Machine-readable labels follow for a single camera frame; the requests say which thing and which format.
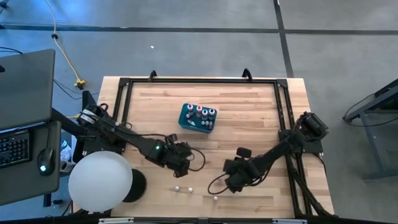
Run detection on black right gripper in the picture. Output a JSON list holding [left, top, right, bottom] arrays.
[[223, 157, 259, 194]]

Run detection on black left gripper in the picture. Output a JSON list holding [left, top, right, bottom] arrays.
[[169, 141, 193, 179]]

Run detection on teal plastic tray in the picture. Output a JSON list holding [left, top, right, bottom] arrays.
[[178, 103, 218, 134]]

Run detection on black round lamp base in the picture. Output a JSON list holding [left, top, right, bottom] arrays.
[[122, 168, 147, 203]]

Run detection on white globe lamp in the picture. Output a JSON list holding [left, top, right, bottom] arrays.
[[68, 150, 134, 213]]

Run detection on white mug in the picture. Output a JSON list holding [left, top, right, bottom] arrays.
[[60, 160, 74, 174]]

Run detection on clear water bottle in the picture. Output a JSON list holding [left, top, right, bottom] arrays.
[[60, 139, 72, 161]]

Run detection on black computer mouse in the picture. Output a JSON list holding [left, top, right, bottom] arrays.
[[37, 147, 55, 177]]

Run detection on blue-legged workbench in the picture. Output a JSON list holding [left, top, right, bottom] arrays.
[[343, 77, 398, 182]]

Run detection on grey desk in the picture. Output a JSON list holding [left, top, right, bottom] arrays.
[[0, 120, 62, 207]]

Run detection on black keyboard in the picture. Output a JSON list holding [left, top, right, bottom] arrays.
[[0, 130, 31, 169]]

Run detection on grey laptop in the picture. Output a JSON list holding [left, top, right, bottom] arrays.
[[0, 49, 56, 131]]

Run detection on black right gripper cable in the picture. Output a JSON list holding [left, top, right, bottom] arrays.
[[207, 177, 233, 196]]

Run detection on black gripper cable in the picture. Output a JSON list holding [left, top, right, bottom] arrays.
[[186, 147, 206, 172], [207, 177, 233, 196]]

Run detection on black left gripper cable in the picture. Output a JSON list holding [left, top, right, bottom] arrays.
[[186, 147, 206, 172]]

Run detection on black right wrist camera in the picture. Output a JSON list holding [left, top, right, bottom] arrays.
[[236, 147, 252, 159]]

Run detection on silver table bracket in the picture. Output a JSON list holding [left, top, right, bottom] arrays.
[[98, 217, 134, 224], [272, 218, 308, 224]]

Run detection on black diagonal frame strut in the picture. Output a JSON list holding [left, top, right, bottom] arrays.
[[285, 154, 332, 217]]

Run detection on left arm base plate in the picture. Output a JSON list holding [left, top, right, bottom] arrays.
[[81, 133, 127, 156]]

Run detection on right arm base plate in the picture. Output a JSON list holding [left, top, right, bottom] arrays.
[[278, 129, 324, 156]]

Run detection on black table frame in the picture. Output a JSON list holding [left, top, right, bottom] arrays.
[[111, 76, 304, 218]]

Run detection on yellow cable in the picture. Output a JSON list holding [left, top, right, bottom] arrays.
[[43, 0, 82, 83]]

